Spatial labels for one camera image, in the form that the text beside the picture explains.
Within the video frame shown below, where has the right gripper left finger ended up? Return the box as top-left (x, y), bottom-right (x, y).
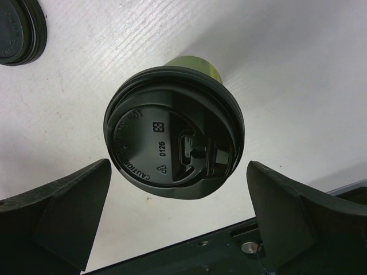
top-left (1, 159), bottom-right (111, 274)

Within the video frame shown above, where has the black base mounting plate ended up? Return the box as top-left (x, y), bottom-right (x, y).
top-left (85, 179), bottom-right (367, 275)

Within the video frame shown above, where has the green paper coffee cup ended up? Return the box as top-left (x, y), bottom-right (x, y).
top-left (165, 56), bottom-right (223, 84)

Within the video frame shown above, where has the black plastic cup lid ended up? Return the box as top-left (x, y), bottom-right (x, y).
top-left (103, 66), bottom-right (245, 200)

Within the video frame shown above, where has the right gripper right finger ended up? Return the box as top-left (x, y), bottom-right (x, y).
top-left (247, 161), bottom-right (366, 274)

